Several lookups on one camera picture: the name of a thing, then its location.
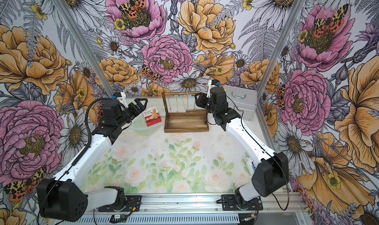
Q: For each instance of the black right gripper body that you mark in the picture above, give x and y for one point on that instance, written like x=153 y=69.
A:
x=212 y=107

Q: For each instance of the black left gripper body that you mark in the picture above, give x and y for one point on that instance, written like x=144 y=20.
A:
x=122 y=119

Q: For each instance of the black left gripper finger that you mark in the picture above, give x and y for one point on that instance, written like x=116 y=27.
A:
x=134 y=110
x=139 y=103

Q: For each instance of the wooden jewelry display stand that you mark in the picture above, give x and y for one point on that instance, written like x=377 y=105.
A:
x=182 y=114

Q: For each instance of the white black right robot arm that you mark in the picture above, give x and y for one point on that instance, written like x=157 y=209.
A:
x=271 y=169

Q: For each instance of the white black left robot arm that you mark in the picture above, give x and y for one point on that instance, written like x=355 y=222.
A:
x=61 y=197

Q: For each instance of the red white small box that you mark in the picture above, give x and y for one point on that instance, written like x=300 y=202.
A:
x=152 y=116

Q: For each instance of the silver metal first-aid case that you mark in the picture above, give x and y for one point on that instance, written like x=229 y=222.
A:
x=243 y=99

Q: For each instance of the white blue tube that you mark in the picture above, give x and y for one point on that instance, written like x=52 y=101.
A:
x=250 y=165

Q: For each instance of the small green circuit board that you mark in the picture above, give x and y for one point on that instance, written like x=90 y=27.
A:
x=116 y=218

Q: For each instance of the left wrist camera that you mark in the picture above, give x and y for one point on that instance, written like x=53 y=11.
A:
x=121 y=97

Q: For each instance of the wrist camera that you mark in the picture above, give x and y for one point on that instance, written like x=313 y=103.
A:
x=121 y=97
x=211 y=84

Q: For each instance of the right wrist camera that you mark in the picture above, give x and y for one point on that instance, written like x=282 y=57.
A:
x=211 y=84

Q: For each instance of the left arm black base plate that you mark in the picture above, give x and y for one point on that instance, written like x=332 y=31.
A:
x=128 y=204

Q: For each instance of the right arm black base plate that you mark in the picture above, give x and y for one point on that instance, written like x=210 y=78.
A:
x=229 y=203

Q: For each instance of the aluminium front rail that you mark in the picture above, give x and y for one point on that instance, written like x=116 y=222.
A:
x=203 y=209

